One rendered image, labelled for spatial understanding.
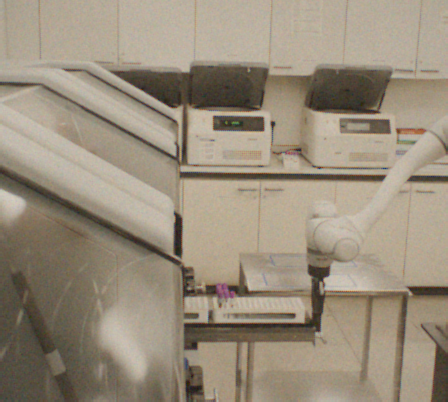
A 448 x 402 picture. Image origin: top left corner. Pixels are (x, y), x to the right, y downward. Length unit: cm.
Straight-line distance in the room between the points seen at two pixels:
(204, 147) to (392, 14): 158
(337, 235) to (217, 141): 252
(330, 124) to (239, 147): 63
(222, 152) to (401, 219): 131
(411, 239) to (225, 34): 189
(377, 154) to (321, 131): 41
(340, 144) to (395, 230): 72
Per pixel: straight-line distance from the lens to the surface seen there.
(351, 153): 463
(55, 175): 97
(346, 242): 203
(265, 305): 229
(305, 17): 478
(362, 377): 319
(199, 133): 446
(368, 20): 488
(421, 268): 496
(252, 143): 450
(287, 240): 466
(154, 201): 111
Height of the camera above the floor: 171
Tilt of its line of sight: 11 degrees down
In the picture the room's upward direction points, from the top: 2 degrees clockwise
